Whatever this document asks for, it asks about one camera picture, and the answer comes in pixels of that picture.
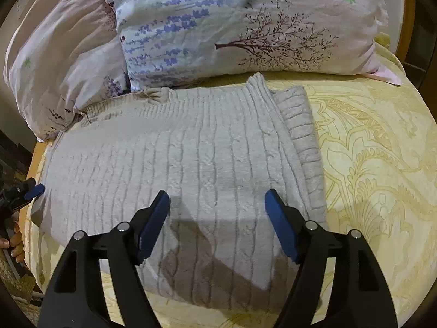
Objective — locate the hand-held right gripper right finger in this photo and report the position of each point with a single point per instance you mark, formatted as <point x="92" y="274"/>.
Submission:
<point x="283" y="226"/>

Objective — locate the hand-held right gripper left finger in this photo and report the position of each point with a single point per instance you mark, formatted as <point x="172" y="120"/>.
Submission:
<point x="153" y="222"/>

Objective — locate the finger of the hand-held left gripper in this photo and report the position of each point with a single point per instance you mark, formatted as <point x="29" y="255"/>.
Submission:
<point x="36" y="190"/>

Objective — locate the person's left hand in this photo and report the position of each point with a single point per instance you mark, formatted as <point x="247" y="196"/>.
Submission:
<point x="14" y="242"/>

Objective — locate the yellow patterned bedspread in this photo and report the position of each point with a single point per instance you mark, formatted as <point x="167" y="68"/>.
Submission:
<point x="375" y="164"/>

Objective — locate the pink floral pillow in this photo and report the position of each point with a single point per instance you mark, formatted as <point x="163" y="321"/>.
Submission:
<point x="61" y="51"/>

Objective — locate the tree print floral pillow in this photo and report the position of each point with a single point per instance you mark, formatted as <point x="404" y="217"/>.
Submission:
<point x="245" y="17"/>

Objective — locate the wooden bed frame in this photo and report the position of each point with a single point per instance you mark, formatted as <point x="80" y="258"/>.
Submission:
<point x="408" y="24"/>

